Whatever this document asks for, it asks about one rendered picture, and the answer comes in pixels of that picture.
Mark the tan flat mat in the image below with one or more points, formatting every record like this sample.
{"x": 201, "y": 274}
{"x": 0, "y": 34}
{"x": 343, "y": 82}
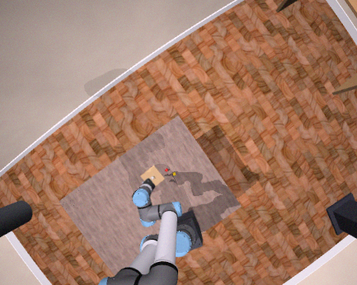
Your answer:
{"x": 155, "y": 173}

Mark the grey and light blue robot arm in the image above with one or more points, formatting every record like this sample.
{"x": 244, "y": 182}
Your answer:
{"x": 168, "y": 245}

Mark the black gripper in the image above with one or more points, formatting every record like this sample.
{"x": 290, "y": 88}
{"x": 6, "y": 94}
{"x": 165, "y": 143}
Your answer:
{"x": 149, "y": 184}

